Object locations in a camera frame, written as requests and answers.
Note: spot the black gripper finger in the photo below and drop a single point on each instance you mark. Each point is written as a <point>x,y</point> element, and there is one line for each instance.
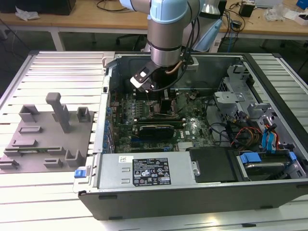
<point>167,106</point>

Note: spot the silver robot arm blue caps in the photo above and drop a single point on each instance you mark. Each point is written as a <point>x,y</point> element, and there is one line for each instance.
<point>163,36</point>

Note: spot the CPU socket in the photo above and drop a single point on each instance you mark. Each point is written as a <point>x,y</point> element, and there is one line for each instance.
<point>155,108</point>

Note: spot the round coin cell battery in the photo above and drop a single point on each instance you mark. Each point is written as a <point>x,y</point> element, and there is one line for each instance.
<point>193,95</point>

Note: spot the black graphics card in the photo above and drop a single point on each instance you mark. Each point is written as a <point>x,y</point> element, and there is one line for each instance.
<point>156,132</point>

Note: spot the black expansion slot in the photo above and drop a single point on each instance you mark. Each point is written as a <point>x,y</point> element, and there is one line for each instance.
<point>149,145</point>

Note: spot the small silver heatsink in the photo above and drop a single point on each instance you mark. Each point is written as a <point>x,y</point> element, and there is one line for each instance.
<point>185,146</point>

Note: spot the green motherboard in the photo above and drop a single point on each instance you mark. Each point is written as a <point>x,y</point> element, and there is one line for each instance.
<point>203,134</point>

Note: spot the black office chair base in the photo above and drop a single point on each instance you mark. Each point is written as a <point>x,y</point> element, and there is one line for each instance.
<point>127,37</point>

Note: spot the silver metal drive cage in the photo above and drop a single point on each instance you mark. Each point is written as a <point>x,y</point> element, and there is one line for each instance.
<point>227,97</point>

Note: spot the black plastic cover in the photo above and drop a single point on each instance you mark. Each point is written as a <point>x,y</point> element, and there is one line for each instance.
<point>211,163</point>

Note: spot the grey power supply unit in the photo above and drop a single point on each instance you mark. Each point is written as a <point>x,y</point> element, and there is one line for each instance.
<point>113,170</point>

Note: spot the small power adapter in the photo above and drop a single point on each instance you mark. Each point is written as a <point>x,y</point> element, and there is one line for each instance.
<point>236,24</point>

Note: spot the open black PC case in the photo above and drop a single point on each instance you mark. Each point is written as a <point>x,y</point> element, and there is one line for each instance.
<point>168,199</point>

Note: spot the black upright box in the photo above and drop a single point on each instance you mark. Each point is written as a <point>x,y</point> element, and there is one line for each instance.
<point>223,7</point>

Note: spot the hard disk blue carrier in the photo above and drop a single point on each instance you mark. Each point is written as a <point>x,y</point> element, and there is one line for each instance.
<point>250,157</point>

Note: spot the wooden desk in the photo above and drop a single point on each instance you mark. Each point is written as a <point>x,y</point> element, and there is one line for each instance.
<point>84,18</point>

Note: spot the small black box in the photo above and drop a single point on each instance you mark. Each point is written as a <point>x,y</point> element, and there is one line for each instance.
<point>246,9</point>

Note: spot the blue case latch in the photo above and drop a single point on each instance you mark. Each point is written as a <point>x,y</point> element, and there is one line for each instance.
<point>80,173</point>

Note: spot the grey parts rack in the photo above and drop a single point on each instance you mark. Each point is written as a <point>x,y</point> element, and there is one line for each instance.
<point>48,137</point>

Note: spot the white flat box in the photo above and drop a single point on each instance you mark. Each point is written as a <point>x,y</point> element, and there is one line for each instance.
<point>268,2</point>

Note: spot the clear plastic bag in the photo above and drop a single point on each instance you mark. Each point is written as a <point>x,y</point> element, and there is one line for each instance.
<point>276,13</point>

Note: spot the green RAM stick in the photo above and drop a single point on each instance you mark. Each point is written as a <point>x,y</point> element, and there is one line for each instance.
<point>41,150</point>

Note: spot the large black box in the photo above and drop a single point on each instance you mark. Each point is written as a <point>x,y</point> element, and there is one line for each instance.
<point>48,6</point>

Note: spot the crumpled white plastic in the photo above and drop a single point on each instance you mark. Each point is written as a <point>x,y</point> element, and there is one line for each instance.
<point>27,14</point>

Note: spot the blue box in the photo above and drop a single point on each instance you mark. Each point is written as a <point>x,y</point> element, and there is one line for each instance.
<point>302,4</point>

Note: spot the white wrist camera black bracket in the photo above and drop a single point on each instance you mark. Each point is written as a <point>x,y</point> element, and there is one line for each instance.
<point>139,82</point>

